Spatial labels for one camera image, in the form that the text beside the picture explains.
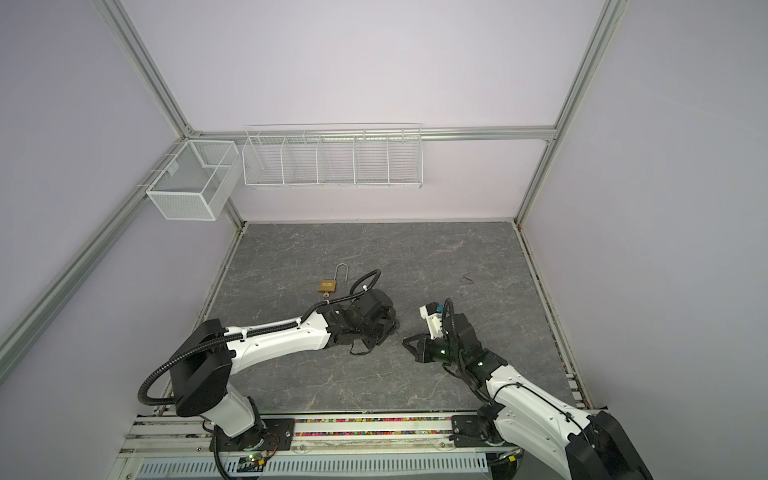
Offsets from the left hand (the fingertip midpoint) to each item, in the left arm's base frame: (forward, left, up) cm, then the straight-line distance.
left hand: (400, 330), depth 81 cm
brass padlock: (+22, +23, -10) cm, 33 cm away
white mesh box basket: (+51, +64, +14) cm, 83 cm away
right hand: (-4, -1, -1) cm, 4 cm away
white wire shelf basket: (+59, +2, +16) cm, 61 cm away
